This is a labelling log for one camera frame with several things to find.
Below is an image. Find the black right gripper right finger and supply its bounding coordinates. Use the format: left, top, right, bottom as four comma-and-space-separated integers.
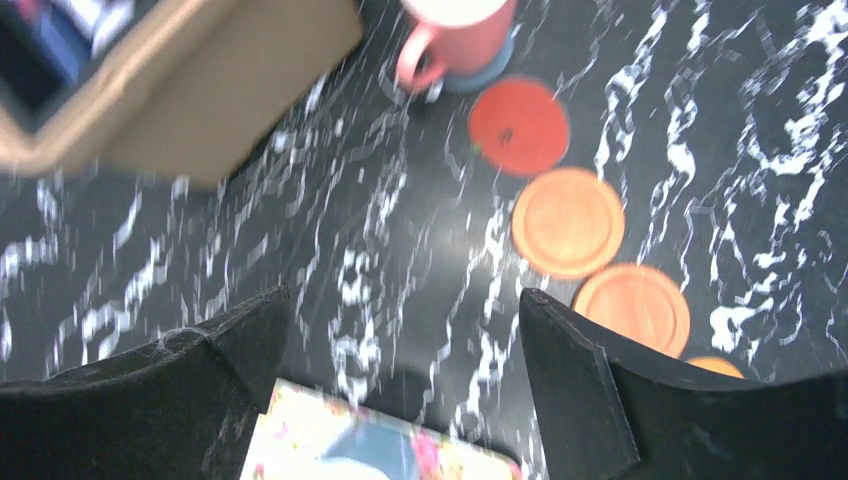
519, 288, 847, 479

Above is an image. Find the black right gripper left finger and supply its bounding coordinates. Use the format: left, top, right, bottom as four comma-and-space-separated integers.
1, 286, 292, 479

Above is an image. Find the light wood coaster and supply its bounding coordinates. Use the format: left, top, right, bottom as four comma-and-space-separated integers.
573, 263, 691, 358

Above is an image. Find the orange printed coaster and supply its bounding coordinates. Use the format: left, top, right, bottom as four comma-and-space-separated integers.
686, 356, 745, 379

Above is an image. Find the floral rectangular tray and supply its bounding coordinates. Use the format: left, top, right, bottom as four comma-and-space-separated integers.
241, 380, 522, 480

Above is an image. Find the orange wood coaster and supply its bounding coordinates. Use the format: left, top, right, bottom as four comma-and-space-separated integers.
511, 167, 626, 279

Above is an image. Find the red coaster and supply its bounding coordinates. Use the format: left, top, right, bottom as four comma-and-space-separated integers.
468, 76, 570, 177

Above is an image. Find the tan plastic toolbox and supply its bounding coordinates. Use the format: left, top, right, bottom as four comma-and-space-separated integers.
1, 1, 364, 188

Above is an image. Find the blue grey coaster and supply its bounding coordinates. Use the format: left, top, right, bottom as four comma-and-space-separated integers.
442, 35, 514, 94

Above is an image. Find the pink mug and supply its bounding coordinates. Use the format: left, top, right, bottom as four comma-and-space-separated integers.
395, 0, 517, 93

